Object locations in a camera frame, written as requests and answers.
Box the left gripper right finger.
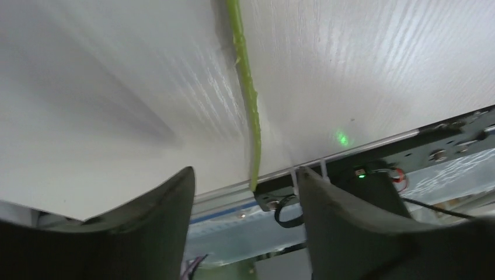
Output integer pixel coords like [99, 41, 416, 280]
[298, 167, 494, 279]

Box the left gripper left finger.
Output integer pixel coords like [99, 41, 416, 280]
[1, 167, 196, 279]

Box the pink fake flower stem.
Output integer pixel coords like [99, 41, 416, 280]
[226, 1, 262, 192]

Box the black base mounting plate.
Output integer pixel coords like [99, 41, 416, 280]
[253, 105, 495, 212]

